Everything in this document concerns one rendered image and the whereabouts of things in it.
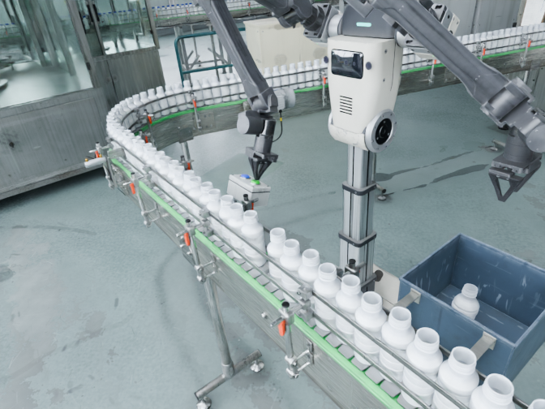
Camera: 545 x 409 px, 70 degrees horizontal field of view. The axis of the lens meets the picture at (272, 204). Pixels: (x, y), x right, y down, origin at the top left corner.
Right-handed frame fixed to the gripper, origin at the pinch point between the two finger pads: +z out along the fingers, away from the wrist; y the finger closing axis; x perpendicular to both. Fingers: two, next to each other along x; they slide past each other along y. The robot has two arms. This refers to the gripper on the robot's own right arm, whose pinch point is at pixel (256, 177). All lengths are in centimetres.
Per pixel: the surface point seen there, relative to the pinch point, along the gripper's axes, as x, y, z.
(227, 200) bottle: -16.4, 8.5, 3.8
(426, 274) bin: 32, 50, 15
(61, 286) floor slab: -25, -155, 128
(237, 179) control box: -4.1, -5.1, 2.4
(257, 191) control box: -1.7, 3.7, 3.7
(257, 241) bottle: -15.9, 24.6, 9.7
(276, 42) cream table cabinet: 238, -301, -69
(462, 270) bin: 50, 54, 16
